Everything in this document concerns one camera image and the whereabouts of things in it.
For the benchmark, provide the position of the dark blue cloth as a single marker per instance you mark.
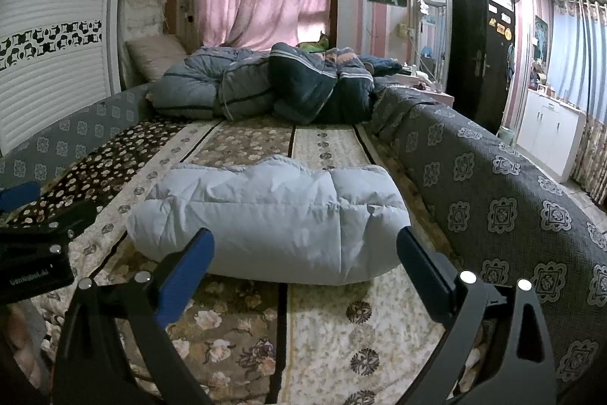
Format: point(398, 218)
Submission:
point(381, 66)

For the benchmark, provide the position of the white framed mirror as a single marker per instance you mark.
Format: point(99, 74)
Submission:
point(431, 35)

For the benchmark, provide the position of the pale green bin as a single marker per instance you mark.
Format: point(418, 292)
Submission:
point(506, 135)

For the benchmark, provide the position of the white cabinet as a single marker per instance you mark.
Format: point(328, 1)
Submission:
point(545, 134)

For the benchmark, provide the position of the light blue quilted jacket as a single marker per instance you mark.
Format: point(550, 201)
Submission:
point(265, 220)

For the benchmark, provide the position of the grey patterned bedspread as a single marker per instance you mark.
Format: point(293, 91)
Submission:
point(498, 186)

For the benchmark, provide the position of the dark navy striped duvet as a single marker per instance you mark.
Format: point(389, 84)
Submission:
point(303, 82)

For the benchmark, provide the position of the black decorated door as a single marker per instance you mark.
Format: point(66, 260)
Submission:
point(498, 68)

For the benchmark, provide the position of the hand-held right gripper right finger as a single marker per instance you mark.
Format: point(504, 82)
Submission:
point(422, 267)

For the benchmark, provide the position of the blue window curtain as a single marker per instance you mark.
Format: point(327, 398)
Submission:
point(578, 68)

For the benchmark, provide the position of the beige pillow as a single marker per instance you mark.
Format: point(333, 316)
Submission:
point(154, 54)

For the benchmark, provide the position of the small wall picture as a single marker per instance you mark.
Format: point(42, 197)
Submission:
point(541, 35)

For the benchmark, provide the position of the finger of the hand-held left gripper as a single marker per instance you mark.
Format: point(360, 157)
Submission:
point(19, 196)

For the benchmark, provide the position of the white slatted wardrobe door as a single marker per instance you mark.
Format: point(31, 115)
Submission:
point(57, 101)

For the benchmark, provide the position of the white stacked bedding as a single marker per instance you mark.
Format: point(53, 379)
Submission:
point(142, 6)

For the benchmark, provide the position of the blue-grey striped duvet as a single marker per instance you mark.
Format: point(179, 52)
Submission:
point(194, 82)

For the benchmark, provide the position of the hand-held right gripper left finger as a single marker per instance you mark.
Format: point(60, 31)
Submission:
point(185, 281)

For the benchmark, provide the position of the green cloth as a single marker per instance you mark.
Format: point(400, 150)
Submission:
point(313, 44)

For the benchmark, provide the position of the pink dressing table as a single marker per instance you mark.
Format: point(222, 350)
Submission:
point(438, 96)

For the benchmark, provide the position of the black door leaf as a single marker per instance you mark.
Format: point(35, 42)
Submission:
point(467, 54)

